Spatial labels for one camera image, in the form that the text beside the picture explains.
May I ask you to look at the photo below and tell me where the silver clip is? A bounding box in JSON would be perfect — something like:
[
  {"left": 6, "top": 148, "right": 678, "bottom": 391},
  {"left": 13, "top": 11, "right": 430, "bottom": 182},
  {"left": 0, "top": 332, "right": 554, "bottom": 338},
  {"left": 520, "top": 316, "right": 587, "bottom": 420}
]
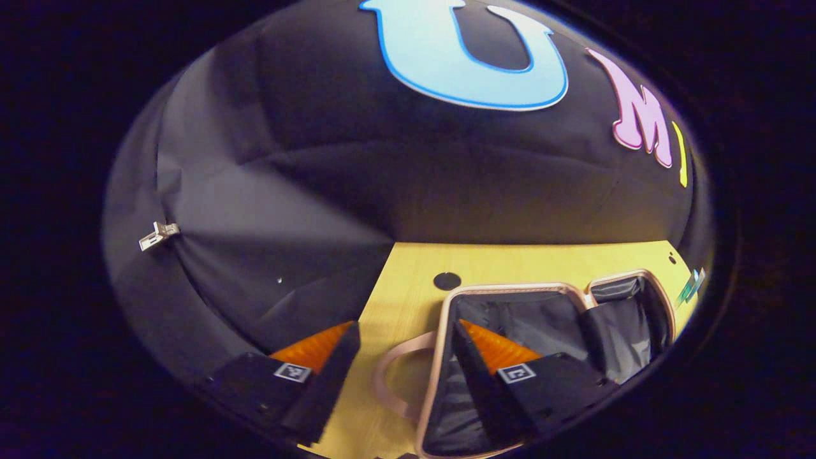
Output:
[{"left": 138, "top": 221, "right": 181, "bottom": 252}]

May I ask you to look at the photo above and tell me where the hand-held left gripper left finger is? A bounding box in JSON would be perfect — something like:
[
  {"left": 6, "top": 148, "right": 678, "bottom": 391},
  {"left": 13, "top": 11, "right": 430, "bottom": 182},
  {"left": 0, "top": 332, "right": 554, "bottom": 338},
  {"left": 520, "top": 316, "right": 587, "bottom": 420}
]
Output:
[{"left": 194, "top": 321, "right": 361, "bottom": 447}]

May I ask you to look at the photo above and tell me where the black backdrop cloth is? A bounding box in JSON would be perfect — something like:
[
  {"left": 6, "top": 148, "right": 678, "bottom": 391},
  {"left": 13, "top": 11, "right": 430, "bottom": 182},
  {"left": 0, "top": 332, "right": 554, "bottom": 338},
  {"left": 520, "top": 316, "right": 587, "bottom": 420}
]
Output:
[{"left": 102, "top": 0, "right": 715, "bottom": 383}]

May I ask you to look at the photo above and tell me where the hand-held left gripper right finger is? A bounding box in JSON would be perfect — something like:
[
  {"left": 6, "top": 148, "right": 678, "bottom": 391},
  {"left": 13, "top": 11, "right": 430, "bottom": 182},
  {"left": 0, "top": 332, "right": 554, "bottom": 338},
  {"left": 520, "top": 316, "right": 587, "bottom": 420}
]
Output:
[{"left": 451, "top": 319, "right": 622, "bottom": 447}]

